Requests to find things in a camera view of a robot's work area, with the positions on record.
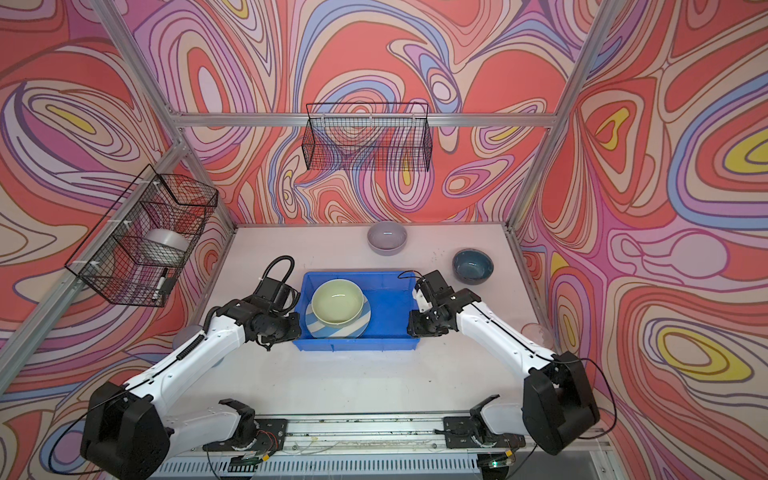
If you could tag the clear pink plastic cup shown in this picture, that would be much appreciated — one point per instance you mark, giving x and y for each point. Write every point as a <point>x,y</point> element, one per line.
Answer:
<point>539,334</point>

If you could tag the black wire basket back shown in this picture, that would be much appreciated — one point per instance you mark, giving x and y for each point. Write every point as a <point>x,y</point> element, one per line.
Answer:
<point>367,136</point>

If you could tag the clear blue plastic cup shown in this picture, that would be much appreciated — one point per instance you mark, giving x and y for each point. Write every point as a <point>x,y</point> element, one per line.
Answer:
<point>186,336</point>

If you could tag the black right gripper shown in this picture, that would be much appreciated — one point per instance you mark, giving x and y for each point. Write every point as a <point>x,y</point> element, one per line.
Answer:
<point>416,328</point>

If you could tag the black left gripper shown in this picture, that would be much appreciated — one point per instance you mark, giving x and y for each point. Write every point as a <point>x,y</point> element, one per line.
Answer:
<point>295,330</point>

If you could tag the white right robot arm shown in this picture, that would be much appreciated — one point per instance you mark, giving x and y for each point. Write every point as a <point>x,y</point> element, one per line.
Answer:
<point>557,404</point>

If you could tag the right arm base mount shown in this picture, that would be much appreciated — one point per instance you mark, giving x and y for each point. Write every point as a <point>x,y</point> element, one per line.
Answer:
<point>465,432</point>

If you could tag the dark blue bowl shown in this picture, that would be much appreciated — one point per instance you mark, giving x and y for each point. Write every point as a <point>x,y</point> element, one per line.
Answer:
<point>472,266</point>

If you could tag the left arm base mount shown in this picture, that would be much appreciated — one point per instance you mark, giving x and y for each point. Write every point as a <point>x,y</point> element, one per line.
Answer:
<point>267,436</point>

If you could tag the black wire basket left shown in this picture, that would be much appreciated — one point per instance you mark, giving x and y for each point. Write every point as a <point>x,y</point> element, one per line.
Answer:
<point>162,217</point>

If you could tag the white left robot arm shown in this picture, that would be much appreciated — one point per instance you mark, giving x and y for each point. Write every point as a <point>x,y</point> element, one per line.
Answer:
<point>129,431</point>

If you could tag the white tape roll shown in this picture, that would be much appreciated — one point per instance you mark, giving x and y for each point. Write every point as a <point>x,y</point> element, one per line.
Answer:
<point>164,247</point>

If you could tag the green bowl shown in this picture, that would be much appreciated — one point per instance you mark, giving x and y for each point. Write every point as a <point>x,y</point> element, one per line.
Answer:
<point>337,302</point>

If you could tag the grey purple bowl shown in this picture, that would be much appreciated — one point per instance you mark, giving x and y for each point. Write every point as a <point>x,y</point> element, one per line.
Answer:
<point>387,238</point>

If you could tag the blue plastic bin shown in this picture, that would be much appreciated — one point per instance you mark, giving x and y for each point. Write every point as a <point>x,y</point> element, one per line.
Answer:
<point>382,325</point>

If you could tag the black wire basket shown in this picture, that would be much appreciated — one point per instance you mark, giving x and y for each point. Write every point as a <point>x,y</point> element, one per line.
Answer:
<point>367,136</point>
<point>162,217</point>

